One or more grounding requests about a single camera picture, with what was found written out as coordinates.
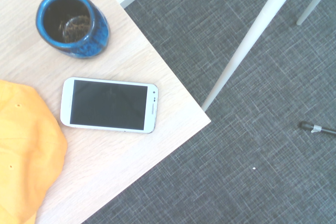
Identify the yellow smiley baseball cap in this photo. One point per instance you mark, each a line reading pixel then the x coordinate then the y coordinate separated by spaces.
pixel 26 142

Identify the blue glazed ceramic cup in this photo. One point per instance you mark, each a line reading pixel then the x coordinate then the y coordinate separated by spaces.
pixel 95 37

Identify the white smartphone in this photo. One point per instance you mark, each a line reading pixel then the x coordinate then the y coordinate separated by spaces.
pixel 107 104

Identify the white wooden coat rack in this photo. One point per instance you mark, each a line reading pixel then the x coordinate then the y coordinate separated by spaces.
pixel 252 37

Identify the black tripod camera stand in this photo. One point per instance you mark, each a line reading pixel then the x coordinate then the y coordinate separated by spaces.
pixel 324 130

